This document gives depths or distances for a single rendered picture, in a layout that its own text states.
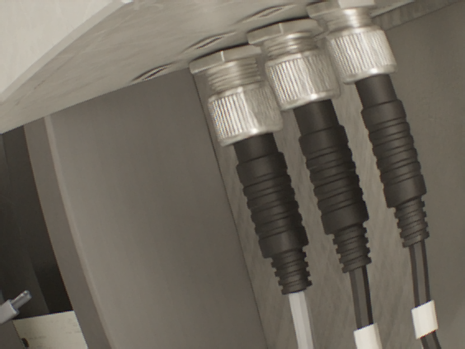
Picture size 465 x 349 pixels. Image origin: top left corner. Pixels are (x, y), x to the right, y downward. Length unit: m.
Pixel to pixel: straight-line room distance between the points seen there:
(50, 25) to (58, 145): 0.23
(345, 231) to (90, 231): 0.14
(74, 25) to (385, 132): 0.11
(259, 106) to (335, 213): 0.04
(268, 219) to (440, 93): 0.06
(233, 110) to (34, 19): 0.13
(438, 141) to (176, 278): 0.14
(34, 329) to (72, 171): 0.86
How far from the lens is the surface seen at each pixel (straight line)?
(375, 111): 0.60
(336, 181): 0.63
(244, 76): 0.67
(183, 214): 0.77
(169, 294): 0.77
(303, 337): 0.67
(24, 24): 0.55
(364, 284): 0.64
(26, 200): 1.72
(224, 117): 0.67
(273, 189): 0.67
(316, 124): 0.63
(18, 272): 1.63
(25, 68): 0.55
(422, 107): 0.66
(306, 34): 0.64
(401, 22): 0.65
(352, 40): 0.60
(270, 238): 0.67
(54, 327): 1.62
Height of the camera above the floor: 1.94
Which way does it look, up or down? 40 degrees down
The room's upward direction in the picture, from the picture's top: 6 degrees clockwise
